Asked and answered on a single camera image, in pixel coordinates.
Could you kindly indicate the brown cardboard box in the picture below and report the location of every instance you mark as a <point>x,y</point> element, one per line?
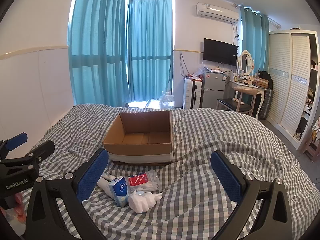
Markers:
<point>140,148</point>

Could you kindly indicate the wide teal curtain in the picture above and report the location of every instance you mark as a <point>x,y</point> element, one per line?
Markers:
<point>97,42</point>

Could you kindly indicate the white louvred wardrobe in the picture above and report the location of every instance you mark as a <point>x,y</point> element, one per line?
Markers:
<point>282,80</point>

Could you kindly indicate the grey checkered bed blanket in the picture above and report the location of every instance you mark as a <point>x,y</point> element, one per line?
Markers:
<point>200,135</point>

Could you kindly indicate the white oval vanity mirror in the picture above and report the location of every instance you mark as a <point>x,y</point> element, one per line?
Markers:
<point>245,62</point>

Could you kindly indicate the white cream tube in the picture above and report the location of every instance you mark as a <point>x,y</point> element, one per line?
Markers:
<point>103,183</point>

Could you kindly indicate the white squeeze bottle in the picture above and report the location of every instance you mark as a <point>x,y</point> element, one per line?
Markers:
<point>142,201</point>

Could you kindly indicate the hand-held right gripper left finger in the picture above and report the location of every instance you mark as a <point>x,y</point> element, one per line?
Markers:
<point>92,172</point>

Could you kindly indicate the teal curtain beside wardrobe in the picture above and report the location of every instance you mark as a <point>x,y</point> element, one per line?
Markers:
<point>252,37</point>

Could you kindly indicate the person's left hand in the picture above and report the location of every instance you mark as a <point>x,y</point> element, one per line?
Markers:
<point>20,206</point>

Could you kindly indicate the white hard suitcase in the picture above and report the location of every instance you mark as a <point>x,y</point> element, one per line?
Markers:
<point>191,95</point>

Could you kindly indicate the dark hard suitcase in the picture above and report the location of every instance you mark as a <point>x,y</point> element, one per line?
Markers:
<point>267,103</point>

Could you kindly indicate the pink stool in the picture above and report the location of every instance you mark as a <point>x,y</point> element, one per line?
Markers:
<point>311,147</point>

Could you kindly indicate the wooden chair black seat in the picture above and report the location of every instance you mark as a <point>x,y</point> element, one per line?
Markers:
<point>232,103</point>

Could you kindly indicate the clear plastic bag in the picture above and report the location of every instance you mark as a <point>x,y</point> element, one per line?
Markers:
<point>200,70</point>

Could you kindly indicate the narrow teal window curtain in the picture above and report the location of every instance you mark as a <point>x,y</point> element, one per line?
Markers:
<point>150,47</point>

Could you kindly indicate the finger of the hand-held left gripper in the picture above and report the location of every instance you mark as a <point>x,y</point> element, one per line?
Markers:
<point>42,150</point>
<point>17,140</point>

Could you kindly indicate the clear water jug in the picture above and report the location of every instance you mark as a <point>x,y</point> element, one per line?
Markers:
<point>167,101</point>

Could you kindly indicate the blue tissue pack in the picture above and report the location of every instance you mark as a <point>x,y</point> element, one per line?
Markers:
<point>120,187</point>

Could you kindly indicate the flat brown box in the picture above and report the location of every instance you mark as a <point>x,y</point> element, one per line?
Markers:
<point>260,82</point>

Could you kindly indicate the clear floss pick jar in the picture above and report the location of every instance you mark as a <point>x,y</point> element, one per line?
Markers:
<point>142,181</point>

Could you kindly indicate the black bag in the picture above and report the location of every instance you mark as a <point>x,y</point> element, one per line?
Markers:
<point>265,78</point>

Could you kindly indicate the white air conditioner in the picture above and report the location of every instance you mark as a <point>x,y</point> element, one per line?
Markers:
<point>216,12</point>

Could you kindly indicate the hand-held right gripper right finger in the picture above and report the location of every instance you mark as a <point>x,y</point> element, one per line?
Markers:
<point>225,175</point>

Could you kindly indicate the grey small fridge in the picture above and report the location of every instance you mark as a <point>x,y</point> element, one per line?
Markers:
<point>213,90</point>

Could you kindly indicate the white dressing table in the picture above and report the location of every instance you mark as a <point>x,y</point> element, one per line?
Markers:
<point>260,97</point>

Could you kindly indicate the black wall television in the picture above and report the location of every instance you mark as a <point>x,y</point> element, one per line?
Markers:
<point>220,51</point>

